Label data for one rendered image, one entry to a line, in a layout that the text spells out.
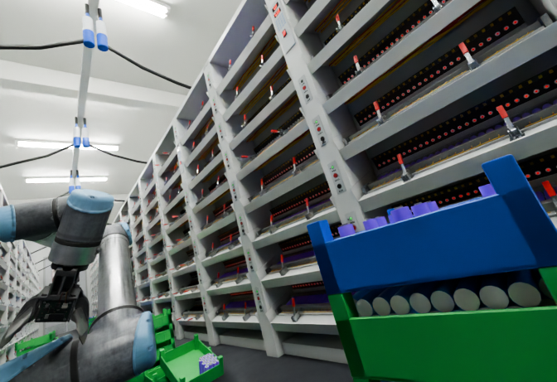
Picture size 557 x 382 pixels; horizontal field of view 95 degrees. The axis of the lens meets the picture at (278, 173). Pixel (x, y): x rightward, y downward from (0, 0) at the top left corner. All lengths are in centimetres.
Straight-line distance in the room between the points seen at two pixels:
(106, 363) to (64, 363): 9
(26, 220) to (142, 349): 44
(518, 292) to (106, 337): 88
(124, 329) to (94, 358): 8
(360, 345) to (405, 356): 4
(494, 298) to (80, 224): 72
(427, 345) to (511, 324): 7
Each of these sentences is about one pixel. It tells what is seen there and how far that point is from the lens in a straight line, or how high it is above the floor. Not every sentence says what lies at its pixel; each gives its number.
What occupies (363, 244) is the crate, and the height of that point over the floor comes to 44.
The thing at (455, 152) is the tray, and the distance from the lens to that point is 88.
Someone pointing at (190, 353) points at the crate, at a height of 9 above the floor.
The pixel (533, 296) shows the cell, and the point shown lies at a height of 38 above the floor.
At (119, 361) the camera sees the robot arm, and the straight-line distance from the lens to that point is 92.
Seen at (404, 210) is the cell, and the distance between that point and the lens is 29.
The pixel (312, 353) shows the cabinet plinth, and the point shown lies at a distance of 136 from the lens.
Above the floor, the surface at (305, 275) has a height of 34.
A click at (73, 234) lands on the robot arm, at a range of 75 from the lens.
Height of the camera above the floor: 46
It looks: 17 degrees up
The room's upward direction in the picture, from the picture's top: 16 degrees counter-clockwise
